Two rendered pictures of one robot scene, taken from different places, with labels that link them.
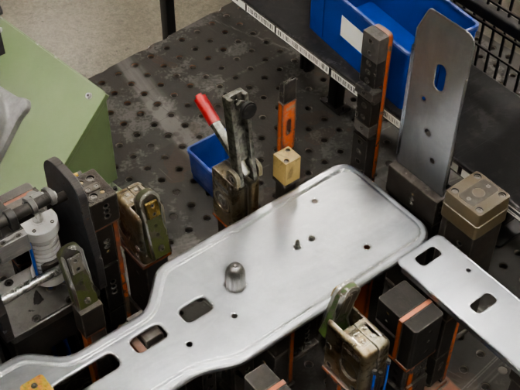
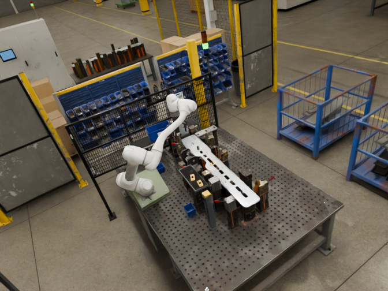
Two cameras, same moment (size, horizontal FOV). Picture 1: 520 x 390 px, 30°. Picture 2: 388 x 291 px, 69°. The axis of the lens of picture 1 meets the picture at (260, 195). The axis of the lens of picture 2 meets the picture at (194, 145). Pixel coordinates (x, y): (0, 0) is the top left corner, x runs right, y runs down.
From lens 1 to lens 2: 272 cm
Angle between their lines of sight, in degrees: 54
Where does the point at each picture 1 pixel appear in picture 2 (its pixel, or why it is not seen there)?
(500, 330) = (210, 129)
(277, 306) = (202, 145)
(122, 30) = (68, 228)
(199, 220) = (169, 173)
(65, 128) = (155, 174)
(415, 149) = (182, 131)
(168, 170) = not seen: hidden behind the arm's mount
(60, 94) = (149, 172)
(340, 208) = (187, 140)
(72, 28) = (60, 239)
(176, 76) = not seen: hidden behind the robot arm
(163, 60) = not seen: hidden behind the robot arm
